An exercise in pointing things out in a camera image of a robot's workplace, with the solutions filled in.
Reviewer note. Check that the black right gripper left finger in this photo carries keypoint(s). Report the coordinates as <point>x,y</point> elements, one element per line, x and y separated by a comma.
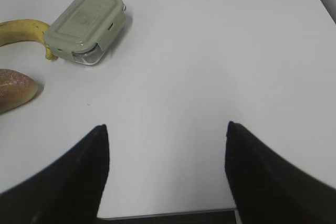
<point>67,191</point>

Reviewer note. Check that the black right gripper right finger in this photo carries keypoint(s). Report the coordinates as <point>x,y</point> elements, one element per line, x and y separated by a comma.
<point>266,188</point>

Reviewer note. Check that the brown bread roll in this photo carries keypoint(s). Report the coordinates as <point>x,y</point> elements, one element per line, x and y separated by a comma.
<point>16,89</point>

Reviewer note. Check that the green lidded glass container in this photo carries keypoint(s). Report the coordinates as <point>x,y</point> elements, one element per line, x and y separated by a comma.
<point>85,31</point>

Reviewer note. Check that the yellow banana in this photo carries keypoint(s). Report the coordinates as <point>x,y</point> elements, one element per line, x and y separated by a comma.
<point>20,30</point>

